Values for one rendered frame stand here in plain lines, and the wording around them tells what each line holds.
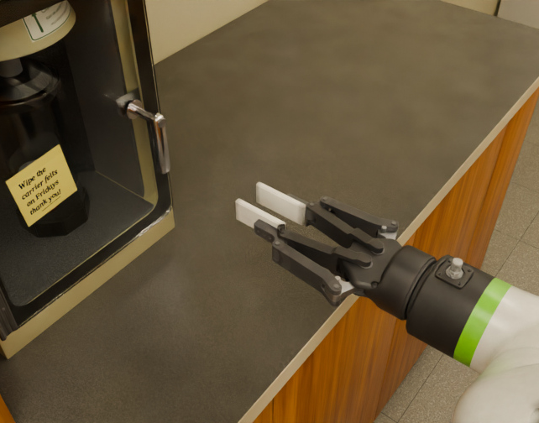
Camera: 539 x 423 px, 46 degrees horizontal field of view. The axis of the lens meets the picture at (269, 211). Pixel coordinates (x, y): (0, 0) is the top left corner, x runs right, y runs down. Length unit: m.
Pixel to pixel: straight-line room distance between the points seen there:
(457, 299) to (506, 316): 0.05
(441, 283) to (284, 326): 0.32
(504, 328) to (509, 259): 1.79
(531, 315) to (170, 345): 0.47
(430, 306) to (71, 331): 0.51
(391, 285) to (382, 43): 0.97
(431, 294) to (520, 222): 1.95
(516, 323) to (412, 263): 0.11
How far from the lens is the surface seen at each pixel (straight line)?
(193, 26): 1.58
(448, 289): 0.64
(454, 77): 1.45
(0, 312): 0.85
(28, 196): 0.79
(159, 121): 0.80
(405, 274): 0.65
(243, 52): 1.49
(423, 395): 1.98
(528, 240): 2.51
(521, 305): 0.64
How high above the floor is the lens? 1.65
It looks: 43 degrees down
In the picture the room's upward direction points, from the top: straight up
